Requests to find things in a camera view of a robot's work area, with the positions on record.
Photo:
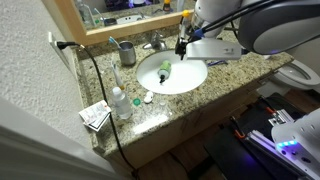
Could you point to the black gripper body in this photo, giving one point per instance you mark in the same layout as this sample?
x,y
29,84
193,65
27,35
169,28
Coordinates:
x,y
180,45

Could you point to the green pump bottle black pump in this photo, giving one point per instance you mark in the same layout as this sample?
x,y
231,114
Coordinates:
x,y
164,69

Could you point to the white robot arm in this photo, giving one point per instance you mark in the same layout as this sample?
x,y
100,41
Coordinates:
x,y
280,30

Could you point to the white oval sink basin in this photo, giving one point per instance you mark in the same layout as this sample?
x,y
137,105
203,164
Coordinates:
x,y
188,78

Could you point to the clear bottle white cap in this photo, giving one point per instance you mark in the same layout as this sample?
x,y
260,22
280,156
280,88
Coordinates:
x,y
122,105

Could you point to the chrome faucet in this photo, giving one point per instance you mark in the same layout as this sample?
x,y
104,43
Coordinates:
x,y
156,41

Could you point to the wood framed mirror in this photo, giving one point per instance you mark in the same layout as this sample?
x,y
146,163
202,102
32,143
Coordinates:
x,y
133,30

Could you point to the small clear cap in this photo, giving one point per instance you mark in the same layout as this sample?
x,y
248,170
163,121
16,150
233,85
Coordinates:
x,y
162,104

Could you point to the white contact lens case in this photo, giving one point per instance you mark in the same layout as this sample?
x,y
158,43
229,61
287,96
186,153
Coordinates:
x,y
148,97

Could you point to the stainless steel tumbler cup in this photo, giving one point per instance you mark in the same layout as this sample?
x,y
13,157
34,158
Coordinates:
x,y
127,55

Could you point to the green round cap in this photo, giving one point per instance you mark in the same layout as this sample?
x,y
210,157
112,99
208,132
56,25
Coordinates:
x,y
136,101

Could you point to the blue toothbrush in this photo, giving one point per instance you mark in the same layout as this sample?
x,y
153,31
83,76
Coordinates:
x,y
113,42

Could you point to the white lotion tube yellow cap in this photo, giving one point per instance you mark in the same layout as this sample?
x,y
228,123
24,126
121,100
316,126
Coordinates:
x,y
117,78

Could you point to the wooden vanity cabinet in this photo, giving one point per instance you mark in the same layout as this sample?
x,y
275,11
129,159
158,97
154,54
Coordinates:
x,y
186,130

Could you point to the black orange clamp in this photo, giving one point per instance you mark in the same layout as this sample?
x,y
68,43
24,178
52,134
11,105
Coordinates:
x,y
270,111
238,131

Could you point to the black robot cart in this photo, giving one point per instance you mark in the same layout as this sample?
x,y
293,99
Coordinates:
x,y
230,156

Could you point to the white toilet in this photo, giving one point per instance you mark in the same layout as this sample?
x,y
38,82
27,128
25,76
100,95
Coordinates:
x,y
295,75

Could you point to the white door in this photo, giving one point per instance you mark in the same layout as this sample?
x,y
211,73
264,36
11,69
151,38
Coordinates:
x,y
40,150

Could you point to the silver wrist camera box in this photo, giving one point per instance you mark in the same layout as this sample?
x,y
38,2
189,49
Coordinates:
x,y
213,49

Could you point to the aluminium mounting rail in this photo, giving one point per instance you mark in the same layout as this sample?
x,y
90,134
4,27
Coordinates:
x,y
263,141

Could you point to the white wall outlet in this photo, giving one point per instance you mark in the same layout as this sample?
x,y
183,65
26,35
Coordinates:
x,y
57,52

